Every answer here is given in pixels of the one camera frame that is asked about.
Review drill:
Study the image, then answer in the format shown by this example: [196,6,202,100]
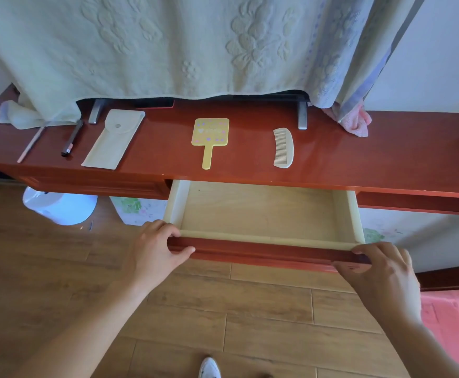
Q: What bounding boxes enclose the person's right hand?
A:
[333,242,425,331]

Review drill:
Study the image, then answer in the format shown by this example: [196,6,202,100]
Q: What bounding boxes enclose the person's left hand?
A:
[124,219,196,291]

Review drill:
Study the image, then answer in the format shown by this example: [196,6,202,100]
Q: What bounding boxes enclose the red wooden drawer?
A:
[163,179,372,274]

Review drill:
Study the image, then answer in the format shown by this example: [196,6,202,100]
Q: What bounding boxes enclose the person's left forearm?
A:
[12,276,166,378]

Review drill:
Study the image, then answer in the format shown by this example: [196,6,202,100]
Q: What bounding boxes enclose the person's right forearm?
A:
[375,314,459,378]

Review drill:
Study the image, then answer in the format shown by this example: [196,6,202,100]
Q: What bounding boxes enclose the white floral board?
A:
[357,208,459,273]
[109,196,168,227]

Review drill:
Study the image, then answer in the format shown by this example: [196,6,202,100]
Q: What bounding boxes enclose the red wooden desk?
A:
[0,84,459,217]

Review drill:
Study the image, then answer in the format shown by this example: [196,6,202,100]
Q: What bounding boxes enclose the person's white shoe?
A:
[198,357,222,378]

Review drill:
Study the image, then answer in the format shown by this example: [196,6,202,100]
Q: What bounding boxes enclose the yellow hand mirror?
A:
[191,118,230,170]

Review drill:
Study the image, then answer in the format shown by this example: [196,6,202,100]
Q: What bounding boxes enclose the pink sheet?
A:
[420,289,459,378]

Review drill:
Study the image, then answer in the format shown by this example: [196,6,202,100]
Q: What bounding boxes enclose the beige snap pouch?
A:
[81,109,146,170]

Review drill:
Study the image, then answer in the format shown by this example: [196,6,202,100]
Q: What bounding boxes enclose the cream comb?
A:
[273,128,295,169]

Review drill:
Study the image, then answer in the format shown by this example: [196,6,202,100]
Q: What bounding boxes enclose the pink cloth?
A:
[323,105,373,138]

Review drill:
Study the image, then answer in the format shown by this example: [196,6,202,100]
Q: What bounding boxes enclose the black makeup pen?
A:
[61,119,84,157]

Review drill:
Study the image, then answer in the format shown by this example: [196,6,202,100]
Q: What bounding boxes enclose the black television with grey feet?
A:
[76,90,311,130]

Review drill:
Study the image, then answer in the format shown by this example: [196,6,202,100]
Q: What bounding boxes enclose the thin pink pencil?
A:
[17,126,46,164]

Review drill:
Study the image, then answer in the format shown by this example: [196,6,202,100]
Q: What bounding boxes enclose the blue striped white cloth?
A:
[308,0,428,123]

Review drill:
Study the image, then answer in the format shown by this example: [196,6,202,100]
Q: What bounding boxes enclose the pale green embossed towel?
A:
[0,0,425,126]

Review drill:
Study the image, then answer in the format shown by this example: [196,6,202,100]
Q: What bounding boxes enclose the white crumpled cloth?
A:
[0,99,46,130]

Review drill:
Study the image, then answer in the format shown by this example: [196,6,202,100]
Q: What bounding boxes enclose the dark wooden bed frame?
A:
[415,263,459,292]

